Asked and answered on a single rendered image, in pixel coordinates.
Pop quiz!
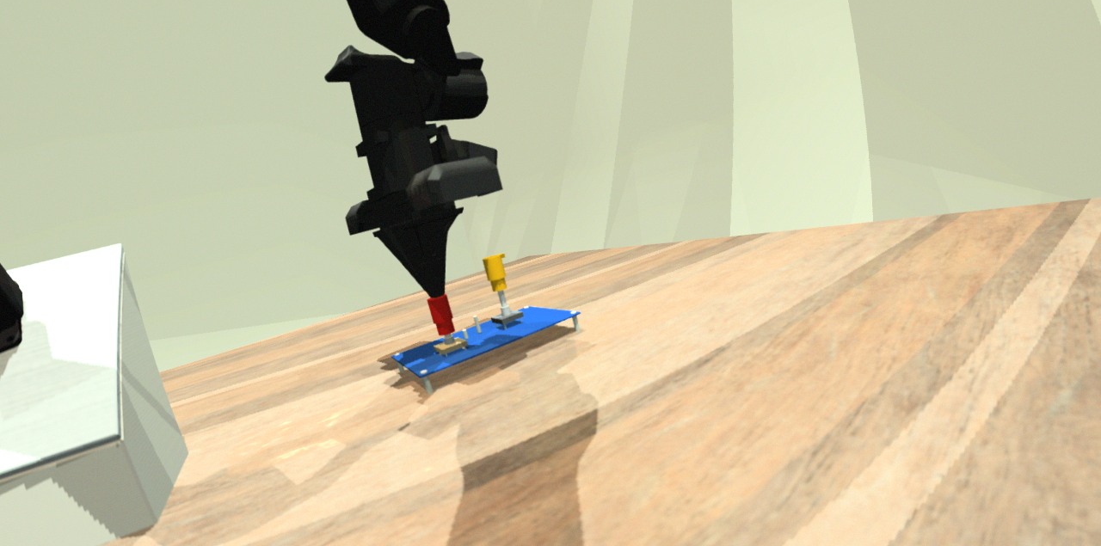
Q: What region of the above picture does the blue circuit board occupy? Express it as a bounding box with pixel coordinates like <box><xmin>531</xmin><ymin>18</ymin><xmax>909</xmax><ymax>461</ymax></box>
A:
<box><xmin>391</xmin><ymin>254</ymin><xmax>581</xmax><ymax>394</ymax></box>

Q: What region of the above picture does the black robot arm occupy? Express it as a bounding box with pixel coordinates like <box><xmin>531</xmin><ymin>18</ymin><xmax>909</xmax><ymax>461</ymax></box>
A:
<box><xmin>0</xmin><ymin>0</ymin><xmax>497</xmax><ymax>353</ymax></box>

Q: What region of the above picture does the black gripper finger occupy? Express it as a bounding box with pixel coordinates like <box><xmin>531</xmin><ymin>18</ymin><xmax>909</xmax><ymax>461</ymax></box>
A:
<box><xmin>373</xmin><ymin>227</ymin><xmax>432</xmax><ymax>298</ymax></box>
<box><xmin>390</xmin><ymin>206</ymin><xmax>464</xmax><ymax>298</ymax></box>

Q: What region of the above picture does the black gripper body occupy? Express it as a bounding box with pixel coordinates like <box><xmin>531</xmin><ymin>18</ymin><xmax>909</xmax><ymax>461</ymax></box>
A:
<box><xmin>346</xmin><ymin>113</ymin><xmax>502</xmax><ymax>236</ymax></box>

